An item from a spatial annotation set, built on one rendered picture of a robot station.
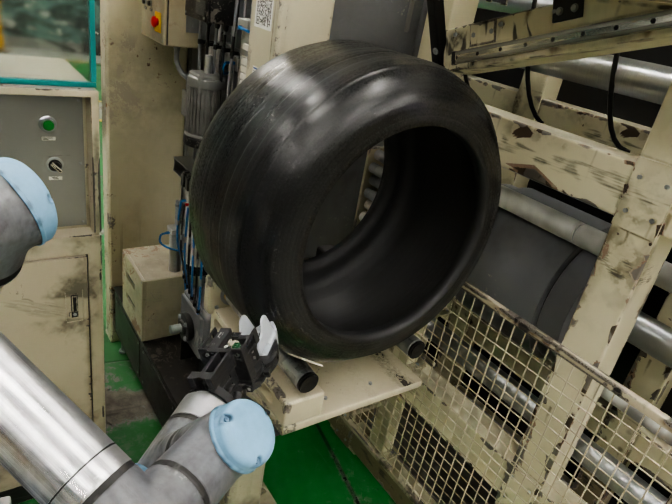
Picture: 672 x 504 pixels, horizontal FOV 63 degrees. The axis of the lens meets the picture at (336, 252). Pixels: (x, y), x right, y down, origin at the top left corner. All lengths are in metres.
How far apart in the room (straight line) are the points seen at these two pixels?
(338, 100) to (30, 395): 0.55
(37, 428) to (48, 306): 1.08
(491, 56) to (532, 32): 0.10
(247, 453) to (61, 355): 1.18
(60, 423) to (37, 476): 0.04
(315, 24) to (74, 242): 0.82
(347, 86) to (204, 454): 0.55
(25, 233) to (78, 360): 1.04
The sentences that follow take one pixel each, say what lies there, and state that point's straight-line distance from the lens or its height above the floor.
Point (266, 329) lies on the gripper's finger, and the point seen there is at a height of 1.08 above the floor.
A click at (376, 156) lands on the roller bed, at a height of 1.18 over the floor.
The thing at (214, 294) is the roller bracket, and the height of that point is 0.91.
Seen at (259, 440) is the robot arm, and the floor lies 1.14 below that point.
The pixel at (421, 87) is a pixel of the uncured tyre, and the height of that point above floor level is 1.45.
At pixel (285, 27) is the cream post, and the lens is 1.17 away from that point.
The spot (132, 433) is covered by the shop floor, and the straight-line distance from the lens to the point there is 2.23.
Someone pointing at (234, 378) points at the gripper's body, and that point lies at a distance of 0.81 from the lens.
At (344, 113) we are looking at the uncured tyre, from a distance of 0.83.
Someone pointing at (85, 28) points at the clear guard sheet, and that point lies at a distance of 1.43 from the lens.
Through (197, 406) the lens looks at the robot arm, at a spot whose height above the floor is 1.07.
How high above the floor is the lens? 1.57
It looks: 25 degrees down
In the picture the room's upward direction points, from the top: 10 degrees clockwise
